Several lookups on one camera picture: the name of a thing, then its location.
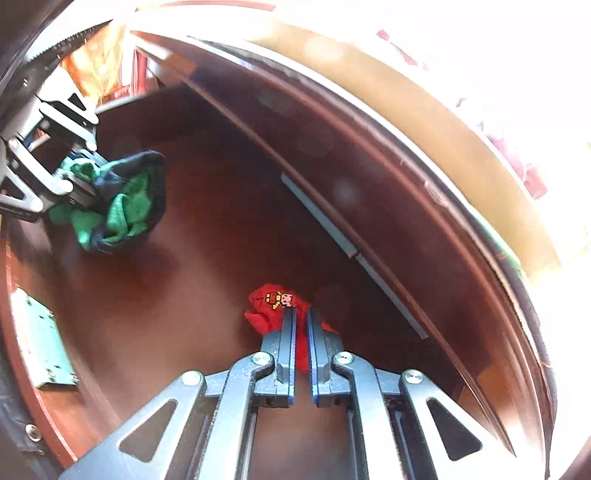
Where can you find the dark wooden drawer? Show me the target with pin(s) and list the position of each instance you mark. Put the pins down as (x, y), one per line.
(184, 286)

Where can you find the green metal lock plate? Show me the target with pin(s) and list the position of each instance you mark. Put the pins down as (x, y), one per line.
(41, 341)

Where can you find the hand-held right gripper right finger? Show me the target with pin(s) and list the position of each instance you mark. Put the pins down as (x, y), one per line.
(314, 341)

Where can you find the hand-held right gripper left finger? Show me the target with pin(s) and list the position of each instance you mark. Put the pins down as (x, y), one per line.
(290, 341)

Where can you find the grey plastic strip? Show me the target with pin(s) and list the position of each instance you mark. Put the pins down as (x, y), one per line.
(323, 217)

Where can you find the green and navy sock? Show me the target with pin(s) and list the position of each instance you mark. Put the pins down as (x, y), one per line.
(129, 203)

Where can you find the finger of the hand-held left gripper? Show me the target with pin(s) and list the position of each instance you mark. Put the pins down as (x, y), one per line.
(69, 124)
(32, 180)

